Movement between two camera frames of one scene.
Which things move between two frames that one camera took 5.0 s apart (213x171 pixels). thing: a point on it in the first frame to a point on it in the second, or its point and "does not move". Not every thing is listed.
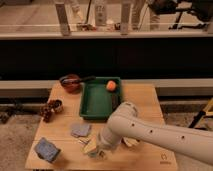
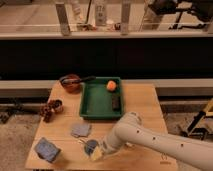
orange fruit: [111, 85] does not move
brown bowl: [71, 83] does not move
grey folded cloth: [79, 129] does not move
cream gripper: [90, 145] to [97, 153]
